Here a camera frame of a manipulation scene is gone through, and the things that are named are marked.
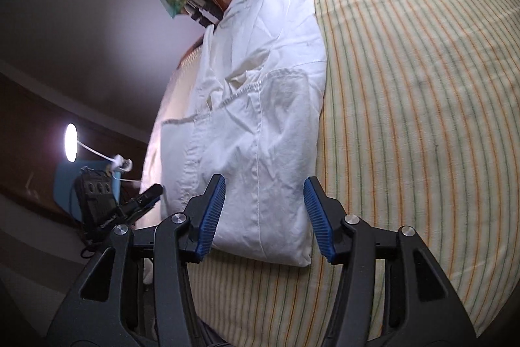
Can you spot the yellow striped bed sheet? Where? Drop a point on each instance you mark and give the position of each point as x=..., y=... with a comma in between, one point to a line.
x=406, y=127

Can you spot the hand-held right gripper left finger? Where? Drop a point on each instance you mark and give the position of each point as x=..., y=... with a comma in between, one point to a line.
x=211, y=217

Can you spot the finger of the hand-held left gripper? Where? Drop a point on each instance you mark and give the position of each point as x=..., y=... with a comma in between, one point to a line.
x=146, y=197

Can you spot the white clip lamp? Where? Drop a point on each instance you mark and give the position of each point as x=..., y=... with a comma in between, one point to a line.
x=71, y=141

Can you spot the white long-sleeved shirt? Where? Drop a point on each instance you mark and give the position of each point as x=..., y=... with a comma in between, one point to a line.
x=260, y=107

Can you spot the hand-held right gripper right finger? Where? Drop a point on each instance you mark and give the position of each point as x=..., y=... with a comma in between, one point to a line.
x=319, y=221

